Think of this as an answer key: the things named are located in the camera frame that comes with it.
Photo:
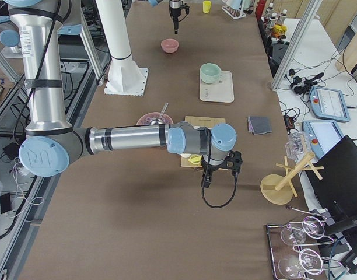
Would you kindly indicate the black monitor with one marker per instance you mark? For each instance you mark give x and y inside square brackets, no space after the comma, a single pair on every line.
[337,190]

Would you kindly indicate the far teach pendant tablet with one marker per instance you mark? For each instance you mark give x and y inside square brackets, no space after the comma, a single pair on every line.
[329,104]

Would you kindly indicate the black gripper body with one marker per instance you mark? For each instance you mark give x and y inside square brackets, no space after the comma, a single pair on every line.
[175,10]
[209,168]

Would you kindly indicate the grey folded cloth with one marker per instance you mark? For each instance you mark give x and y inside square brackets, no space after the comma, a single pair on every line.
[259,125]

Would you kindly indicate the white camera pole base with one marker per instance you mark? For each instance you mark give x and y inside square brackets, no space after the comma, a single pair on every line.
[125,77]

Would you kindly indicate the aluminium frame post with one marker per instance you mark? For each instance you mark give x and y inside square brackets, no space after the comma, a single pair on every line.
[296,39]

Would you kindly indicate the cream rabbit tray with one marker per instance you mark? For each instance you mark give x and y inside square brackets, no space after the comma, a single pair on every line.
[219,92]

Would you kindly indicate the large pink ice bowl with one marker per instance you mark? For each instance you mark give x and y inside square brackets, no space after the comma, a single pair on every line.
[147,118]

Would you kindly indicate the teach pendant tablet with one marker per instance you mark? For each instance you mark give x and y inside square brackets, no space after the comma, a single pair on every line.
[323,135]
[329,104]

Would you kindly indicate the bamboo cutting board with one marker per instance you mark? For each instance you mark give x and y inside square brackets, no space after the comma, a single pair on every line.
[197,122]

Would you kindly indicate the wooden cup tree stand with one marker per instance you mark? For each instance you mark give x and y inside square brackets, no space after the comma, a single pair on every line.
[280,190]

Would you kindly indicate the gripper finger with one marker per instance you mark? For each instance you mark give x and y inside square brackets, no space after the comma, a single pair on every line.
[176,24]

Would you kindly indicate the lemon slice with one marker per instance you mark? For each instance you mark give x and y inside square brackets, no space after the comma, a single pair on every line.
[195,159]

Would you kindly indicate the lower wine glass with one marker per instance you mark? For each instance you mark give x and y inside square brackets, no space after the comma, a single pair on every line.
[306,264]

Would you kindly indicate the wine glass rack tray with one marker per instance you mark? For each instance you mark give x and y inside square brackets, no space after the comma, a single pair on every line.
[294,252]

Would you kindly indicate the green bowl stack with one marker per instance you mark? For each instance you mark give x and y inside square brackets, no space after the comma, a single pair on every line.
[209,73]

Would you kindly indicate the upper wine glass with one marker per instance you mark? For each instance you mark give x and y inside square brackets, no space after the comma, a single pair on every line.
[296,233]

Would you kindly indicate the yellow plastic cup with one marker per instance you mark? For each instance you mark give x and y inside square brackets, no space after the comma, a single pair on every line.
[206,6]

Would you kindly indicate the white cup rack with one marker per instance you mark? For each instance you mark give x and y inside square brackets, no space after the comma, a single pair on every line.
[238,9]

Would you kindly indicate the near teach pendant tablet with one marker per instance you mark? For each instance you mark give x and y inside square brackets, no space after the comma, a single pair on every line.
[323,135]

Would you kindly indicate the metal ice scoop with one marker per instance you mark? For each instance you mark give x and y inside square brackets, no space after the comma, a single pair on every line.
[158,119]

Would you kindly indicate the small pink bowl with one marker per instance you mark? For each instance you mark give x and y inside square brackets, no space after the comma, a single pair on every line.
[169,45]

